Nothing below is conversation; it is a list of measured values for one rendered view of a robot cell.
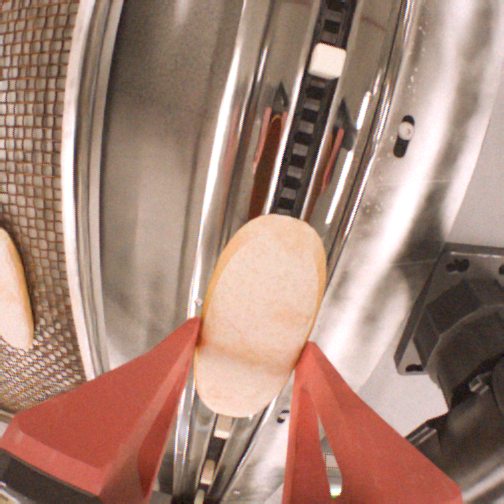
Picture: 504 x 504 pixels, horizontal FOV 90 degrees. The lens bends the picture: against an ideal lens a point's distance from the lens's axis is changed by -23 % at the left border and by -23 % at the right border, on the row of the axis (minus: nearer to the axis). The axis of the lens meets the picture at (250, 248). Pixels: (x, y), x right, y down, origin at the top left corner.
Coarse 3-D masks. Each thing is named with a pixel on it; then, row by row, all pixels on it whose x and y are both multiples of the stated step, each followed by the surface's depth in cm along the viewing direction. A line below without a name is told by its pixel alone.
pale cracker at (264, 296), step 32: (256, 224) 9; (288, 224) 9; (224, 256) 9; (256, 256) 9; (288, 256) 9; (320, 256) 9; (224, 288) 9; (256, 288) 9; (288, 288) 9; (320, 288) 10; (224, 320) 10; (256, 320) 10; (288, 320) 10; (224, 352) 11; (256, 352) 10; (288, 352) 10; (224, 384) 11; (256, 384) 11
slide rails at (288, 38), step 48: (288, 0) 12; (384, 0) 11; (288, 48) 13; (384, 48) 12; (288, 96) 14; (336, 96) 14; (336, 144) 15; (240, 192) 17; (336, 192) 16; (192, 432) 29; (240, 432) 28; (192, 480) 36
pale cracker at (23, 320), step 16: (0, 240) 14; (0, 256) 14; (16, 256) 15; (0, 272) 14; (16, 272) 15; (0, 288) 15; (16, 288) 15; (0, 304) 15; (16, 304) 16; (0, 320) 16; (16, 320) 16; (32, 320) 17; (16, 336) 17; (32, 336) 18
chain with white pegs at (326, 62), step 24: (336, 0) 12; (336, 24) 13; (312, 48) 14; (336, 48) 11; (312, 72) 13; (336, 72) 12; (288, 144) 17; (312, 144) 16; (288, 168) 17; (288, 192) 18; (216, 432) 25; (216, 456) 33
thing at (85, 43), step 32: (96, 0) 9; (32, 32) 10; (96, 32) 10; (0, 64) 10; (32, 64) 10; (64, 64) 11; (64, 96) 11; (32, 128) 12; (64, 128) 12; (0, 160) 12; (32, 160) 13; (64, 160) 13; (0, 192) 13; (64, 192) 13; (64, 224) 14; (32, 256) 15; (32, 288) 16; (64, 288) 16; (32, 352) 19; (96, 352) 19; (0, 384) 21; (32, 384) 21; (64, 384) 21; (0, 416) 23
